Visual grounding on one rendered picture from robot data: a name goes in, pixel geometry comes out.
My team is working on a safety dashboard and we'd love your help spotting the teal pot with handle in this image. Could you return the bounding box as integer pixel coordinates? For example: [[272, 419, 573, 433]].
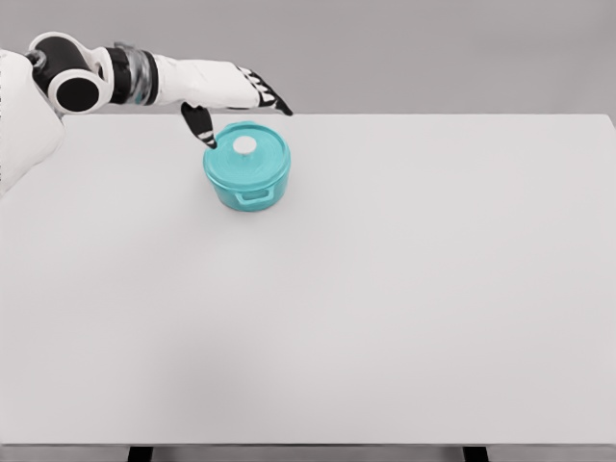
[[203, 143, 293, 214]]

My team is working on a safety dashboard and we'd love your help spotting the teal pot lid white knob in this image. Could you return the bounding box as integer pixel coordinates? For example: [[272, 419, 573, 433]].
[[203, 120, 292, 191]]

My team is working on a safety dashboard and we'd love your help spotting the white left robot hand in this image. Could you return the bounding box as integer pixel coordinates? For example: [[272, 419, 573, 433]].
[[180, 59, 294, 148]]

